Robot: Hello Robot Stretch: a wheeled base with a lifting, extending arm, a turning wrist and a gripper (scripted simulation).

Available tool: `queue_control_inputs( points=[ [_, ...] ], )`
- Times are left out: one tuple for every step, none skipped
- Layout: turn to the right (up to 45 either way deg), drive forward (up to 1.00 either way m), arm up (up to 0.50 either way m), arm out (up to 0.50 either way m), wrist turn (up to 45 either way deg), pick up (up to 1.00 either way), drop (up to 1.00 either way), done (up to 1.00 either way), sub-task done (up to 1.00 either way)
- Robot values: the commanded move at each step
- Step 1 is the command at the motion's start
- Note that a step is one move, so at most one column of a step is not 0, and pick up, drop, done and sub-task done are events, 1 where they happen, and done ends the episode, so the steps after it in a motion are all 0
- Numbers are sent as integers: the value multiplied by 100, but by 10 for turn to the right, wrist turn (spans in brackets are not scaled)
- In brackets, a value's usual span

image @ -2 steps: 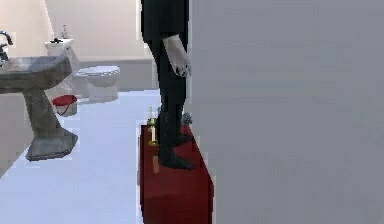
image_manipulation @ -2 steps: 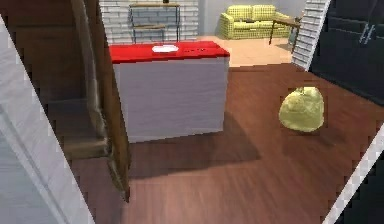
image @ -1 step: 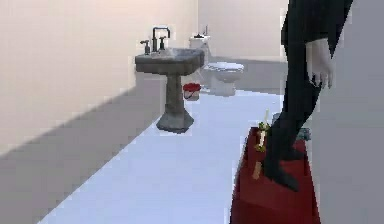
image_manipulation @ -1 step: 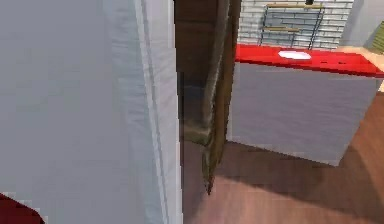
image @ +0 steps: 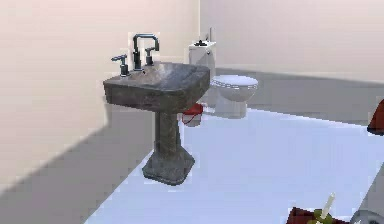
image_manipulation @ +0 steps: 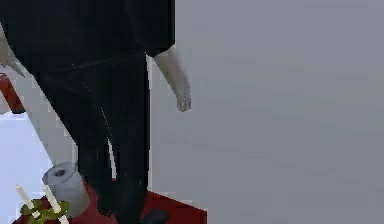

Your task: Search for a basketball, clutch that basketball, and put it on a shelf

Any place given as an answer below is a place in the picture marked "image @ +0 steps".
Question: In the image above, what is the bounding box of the white toilet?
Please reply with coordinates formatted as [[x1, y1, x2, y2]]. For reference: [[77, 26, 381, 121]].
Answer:
[[188, 27, 259, 119]]

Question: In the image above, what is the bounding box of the black sink faucet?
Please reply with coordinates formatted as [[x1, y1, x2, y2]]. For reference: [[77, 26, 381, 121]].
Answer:
[[132, 33, 161, 72]]

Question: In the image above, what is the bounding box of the dark red tray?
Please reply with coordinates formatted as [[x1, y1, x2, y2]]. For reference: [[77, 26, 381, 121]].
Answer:
[[285, 206, 351, 224]]

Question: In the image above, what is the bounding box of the white candle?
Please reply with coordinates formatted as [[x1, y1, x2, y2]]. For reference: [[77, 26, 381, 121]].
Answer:
[[320, 192, 336, 220]]

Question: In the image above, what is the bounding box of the dark red cone object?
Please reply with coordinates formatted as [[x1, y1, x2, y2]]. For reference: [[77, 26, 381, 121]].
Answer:
[[366, 98, 384, 136]]

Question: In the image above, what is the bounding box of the grey round object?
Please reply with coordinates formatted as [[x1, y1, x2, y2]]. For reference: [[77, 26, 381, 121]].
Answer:
[[350, 209, 384, 224]]

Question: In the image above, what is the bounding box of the dark grey pedestal sink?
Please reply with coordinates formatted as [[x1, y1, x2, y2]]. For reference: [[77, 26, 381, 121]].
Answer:
[[102, 61, 212, 186]]

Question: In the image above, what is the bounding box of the black faucet handle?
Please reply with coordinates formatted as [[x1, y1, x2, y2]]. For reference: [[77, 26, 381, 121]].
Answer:
[[110, 54, 132, 78], [144, 46, 158, 67]]

